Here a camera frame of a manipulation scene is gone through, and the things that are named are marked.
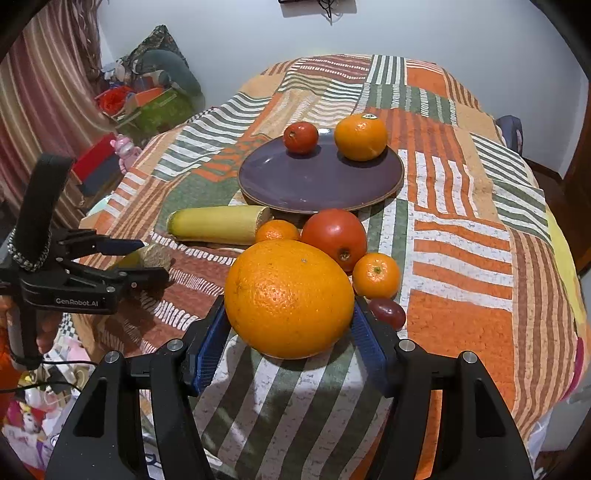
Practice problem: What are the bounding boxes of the grey pillow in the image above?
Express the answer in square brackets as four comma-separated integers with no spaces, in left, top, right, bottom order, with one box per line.
[139,48,205,101]

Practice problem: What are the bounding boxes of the yellow cloth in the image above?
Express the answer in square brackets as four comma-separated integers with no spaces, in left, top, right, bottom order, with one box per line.
[546,212,588,334]

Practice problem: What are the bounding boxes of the person's left hand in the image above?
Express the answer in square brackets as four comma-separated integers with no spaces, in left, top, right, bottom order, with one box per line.
[36,311,63,355]

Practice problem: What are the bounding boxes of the purple plate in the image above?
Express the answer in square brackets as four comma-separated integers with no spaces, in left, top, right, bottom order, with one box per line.
[237,128,406,215]

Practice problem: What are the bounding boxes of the black cable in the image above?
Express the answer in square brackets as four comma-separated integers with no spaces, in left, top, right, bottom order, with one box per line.
[0,355,99,395]

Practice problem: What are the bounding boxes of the patterned cushion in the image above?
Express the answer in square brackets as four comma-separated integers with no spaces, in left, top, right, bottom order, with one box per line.
[122,25,188,70]

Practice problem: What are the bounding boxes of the orange with sticker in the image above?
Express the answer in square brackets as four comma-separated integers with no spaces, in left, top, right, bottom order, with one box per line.
[334,113,389,162]

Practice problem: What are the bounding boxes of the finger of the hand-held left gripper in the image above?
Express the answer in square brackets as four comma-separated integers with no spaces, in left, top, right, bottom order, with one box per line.
[69,261,171,297]
[56,228,146,257]

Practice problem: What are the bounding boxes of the printed plastic bag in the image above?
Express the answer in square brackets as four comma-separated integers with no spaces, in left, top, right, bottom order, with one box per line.
[0,335,100,480]

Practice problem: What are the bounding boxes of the short banana piece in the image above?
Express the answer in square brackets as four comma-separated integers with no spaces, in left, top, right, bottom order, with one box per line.
[107,243,173,274]

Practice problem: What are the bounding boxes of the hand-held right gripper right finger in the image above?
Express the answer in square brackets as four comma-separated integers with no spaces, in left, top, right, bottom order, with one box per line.
[348,295,536,480]

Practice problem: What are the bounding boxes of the large red tomato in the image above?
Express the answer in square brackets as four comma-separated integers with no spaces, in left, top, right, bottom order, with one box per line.
[301,209,369,274]

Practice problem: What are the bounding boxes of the small mandarin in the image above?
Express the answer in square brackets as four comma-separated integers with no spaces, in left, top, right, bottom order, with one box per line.
[255,220,302,244]
[353,252,402,300]

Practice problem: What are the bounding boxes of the red box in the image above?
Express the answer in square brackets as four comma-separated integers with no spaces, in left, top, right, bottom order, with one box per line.
[71,134,119,183]

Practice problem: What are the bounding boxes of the large orange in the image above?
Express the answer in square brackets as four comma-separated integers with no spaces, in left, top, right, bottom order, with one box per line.
[224,239,356,361]

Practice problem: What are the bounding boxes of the green box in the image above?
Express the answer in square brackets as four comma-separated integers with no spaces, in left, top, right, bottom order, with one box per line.
[115,88,195,136]

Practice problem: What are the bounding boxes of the red grape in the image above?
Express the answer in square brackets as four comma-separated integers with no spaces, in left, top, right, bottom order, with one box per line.
[368,298,407,330]

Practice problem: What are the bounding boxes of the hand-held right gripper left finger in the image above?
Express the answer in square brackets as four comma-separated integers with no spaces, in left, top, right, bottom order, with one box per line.
[44,295,227,480]

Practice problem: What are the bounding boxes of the long banana piece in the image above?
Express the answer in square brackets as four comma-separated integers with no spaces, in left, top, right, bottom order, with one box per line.
[166,206,274,246]

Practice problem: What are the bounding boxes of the striped curtain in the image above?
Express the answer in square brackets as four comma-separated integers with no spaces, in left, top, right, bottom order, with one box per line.
[0,0,121,229]

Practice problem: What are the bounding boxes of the small red tomato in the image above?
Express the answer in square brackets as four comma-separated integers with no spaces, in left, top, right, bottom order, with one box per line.
[283,121,320,155]

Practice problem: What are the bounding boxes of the red mesh bag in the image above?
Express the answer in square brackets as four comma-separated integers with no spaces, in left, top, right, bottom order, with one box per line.
[95,85,139,117]

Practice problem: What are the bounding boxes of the pink toy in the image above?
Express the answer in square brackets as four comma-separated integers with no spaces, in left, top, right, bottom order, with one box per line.
[113,134,142,174]

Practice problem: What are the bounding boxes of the striped patchwork blanket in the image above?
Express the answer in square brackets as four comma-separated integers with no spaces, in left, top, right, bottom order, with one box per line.
[76,54,585,480]

